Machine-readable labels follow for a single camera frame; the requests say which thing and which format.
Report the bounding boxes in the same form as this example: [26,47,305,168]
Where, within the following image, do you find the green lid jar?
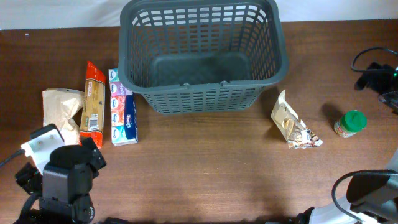
[333,110,367,138]

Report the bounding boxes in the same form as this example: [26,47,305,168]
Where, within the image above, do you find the beige snack pouch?
[271,90,323,149]

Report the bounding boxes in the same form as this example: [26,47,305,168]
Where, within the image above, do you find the grey plastic basket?
[118,0,289,114]

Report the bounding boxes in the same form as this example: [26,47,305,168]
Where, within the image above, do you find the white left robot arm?
[16,138,106,223]

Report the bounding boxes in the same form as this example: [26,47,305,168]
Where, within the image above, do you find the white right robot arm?
[289,62,397,223]

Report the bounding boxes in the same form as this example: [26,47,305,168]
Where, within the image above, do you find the spaghetti packet red ends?
[80,61,106,149]

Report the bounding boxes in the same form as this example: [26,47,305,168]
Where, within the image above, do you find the Kleenex tissue multipack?
[108,68,139,146]

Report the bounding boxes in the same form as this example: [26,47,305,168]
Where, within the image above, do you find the beige grain bag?
[42,88,84,145]

